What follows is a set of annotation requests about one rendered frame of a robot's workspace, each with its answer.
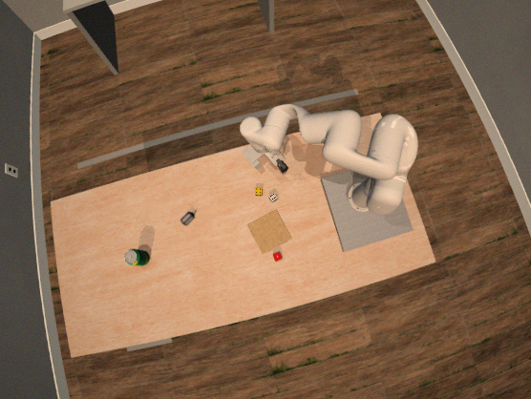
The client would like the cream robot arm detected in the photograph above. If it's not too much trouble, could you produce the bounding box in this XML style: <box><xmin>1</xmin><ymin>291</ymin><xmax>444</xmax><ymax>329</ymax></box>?
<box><xmin>240</xmin><ymin>104</ymin><xmax>418</xmax><ymax>215</ymax></box>

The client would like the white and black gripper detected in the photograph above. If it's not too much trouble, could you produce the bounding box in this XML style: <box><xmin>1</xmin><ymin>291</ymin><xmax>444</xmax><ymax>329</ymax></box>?
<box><xmin>264</xmin><ymin>150</ymin><xmax>288</xmax><ymax>173</ymax></box>

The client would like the tan square mat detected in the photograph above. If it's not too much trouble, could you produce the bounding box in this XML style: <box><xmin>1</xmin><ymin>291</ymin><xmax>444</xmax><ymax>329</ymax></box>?
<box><xmin>247</xmin><ymin>209</ymin><xmax>292</xmax><ymax>254</ymax></box>

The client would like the green drink can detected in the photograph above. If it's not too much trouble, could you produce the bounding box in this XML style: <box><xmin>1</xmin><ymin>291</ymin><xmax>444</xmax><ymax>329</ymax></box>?
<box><xmin>124</xmin><ymin>249</ymin><xmax>150</xmax><ymax>265</ymax></box>

